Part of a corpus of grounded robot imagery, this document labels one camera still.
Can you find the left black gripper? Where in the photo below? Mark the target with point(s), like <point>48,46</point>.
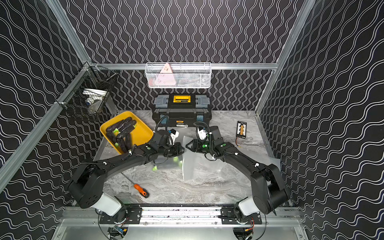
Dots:
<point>175,150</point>

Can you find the yellow plastic tray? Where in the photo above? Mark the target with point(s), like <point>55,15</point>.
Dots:
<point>140,135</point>

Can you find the black phone with orange screen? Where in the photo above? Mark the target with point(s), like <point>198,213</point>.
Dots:
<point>241,130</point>

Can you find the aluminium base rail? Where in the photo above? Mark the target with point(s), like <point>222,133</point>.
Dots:
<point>178,217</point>

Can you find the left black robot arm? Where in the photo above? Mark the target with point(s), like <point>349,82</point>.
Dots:
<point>87,183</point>

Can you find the orange handled screwdriver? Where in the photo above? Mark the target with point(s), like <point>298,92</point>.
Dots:
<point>143,192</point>

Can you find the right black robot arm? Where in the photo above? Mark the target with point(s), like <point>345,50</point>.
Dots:
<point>268,188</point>

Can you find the white tape roll in basket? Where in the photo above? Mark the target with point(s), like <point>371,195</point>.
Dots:
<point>93,95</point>

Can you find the pink triangular card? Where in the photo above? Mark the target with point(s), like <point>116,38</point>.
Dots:
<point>166,77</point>

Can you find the white wire wall basket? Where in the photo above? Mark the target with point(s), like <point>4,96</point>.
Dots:
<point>187,75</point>

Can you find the black wire corner basket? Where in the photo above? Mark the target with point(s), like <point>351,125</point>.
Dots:
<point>99,78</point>

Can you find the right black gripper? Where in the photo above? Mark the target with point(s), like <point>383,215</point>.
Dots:
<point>195,144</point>

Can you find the clear zip-top bag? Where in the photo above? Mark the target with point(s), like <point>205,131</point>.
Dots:
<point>157,159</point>

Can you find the black yellow toolbox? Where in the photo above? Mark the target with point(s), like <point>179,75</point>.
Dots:
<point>181,110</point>

